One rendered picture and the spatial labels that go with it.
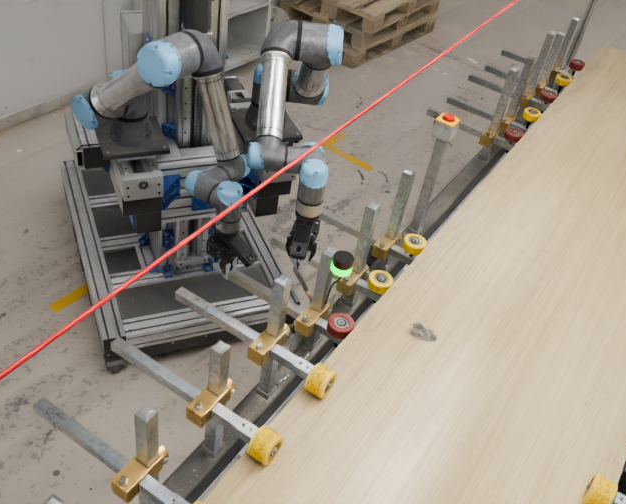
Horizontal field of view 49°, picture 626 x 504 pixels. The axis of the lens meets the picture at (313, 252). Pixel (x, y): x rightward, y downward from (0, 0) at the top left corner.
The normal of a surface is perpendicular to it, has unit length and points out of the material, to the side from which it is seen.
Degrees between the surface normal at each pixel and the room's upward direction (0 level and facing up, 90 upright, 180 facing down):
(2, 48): 90
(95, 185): 0
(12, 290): 0
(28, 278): 0
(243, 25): 90
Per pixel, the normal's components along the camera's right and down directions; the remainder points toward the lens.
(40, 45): 0.78, 0.48
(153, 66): -0.47, 0.45
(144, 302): 0.14, -0.75
